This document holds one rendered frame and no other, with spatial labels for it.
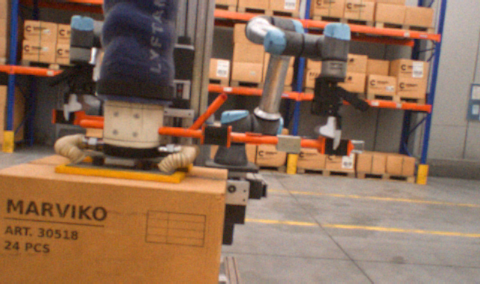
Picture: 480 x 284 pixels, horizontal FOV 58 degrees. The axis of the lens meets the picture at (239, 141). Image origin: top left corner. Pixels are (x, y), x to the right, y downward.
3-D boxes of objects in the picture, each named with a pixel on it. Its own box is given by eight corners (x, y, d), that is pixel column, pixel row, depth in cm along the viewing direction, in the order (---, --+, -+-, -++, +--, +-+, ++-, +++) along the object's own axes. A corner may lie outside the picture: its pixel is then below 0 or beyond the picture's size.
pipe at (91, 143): (57, 159, 118) (58, 138, 118) (90, 149, 143) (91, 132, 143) (181, 170, 118) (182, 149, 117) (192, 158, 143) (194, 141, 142)
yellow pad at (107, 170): (53, 173, 117) (54, 155, 116) (68, 167, 127) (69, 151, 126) (179, 184, 116) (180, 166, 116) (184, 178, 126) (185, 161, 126)
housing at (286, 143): (276, 151, 126) (278, 136, 126) (275, 149, 133) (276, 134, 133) (300, 153, 126) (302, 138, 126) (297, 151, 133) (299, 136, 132)
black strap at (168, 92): (83, 92, 118) (84, 77, 117) (110, 94, 141) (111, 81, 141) (166, 98, 118) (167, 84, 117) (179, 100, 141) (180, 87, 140)
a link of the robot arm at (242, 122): (216, 138, 193) (218, 108, 192) (245, 140, 196) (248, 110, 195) (221, 141, 181) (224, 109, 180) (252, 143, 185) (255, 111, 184)
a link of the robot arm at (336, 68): (344, 64, 131) (350, 61, 123) (342, 80, 132) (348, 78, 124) (319, 62, 132) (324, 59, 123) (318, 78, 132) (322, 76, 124)
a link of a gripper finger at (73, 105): (77, 119, 149) (83, 94, 151) (60, 117, 149) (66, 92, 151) (80, 122, 152) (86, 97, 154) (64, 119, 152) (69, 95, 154)
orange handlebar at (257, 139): (40, 126, 127) (40, 114, 127) (80, 122, 157) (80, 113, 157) (355, 155, 126) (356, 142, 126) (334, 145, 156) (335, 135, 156)
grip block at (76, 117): (52, 123, 152) (52, 109, 151) (62, 122, 160) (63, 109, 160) (76, 125, 152) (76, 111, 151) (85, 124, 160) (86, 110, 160)
